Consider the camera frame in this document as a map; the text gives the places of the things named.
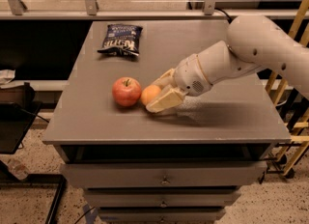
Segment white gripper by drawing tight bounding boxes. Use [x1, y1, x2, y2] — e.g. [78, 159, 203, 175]
[146, 54, 212, 113]

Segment orange fruit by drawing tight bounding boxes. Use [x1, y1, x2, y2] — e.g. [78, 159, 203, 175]
[140, 85, 161, 105]

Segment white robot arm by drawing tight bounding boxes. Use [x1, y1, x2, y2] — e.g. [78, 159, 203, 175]
[146, 15, 309, 113]

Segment red apple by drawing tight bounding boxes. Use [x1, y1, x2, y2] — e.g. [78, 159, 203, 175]
[112, 77, 142, 107]

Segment dark blue chip bag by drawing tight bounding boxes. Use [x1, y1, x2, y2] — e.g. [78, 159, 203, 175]
[98, 24, 143, 56]

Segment grey drawer cabinet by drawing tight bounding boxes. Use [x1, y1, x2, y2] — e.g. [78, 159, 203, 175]
[43, 21, 290, 224]

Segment black side table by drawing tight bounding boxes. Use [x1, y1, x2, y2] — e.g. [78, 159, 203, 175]
[0, 82, 42, 154]

